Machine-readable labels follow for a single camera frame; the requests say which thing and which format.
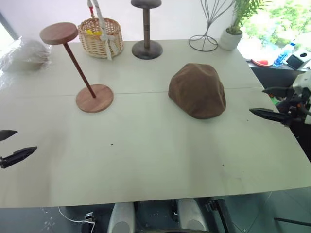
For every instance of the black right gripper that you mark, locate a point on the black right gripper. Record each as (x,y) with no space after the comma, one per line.
(295,106)

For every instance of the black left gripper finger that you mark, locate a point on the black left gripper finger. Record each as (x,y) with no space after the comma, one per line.
(20,154)
(6,134)

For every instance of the reddish wooden hat stand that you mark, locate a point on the reddish wooden hat stand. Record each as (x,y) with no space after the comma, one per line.
(83,97)

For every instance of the dark grey hat stand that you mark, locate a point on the dark grey hat stand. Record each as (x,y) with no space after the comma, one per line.
(146,46)

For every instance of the dark side table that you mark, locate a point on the dark side table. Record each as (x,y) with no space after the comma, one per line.
(279,77)

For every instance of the red plate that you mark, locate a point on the red plate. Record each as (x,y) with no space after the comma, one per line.
(261,61)

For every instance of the clear plastic water bottle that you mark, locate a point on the clear plastic water bottle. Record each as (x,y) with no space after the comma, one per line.
(283,54)

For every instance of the grey box device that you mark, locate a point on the grey box device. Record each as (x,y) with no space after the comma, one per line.
(297,59)

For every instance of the brown flat cap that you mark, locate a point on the brown flat cap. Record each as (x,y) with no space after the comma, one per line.
(198,91)

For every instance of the white plant pot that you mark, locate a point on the white plant pot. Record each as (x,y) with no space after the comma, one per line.
(230,38)

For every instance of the white plastic-wrapped bundle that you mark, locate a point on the white plastic-wrapped bundle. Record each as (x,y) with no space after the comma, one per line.
(23,55)

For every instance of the green potted plant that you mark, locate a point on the green potted plant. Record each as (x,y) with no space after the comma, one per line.
(243,12)

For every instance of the silver robot leg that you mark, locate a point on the silver robot leg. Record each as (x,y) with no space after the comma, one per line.
(122,217)
(190,214)

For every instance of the woven wicker basket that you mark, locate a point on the woven wicker basket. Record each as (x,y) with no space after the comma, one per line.
(97,43)

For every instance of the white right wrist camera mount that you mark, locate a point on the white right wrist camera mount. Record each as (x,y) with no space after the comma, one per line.
(303,83)

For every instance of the black table leg frame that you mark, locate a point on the black table leg frame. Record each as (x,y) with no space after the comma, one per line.
(221,213)

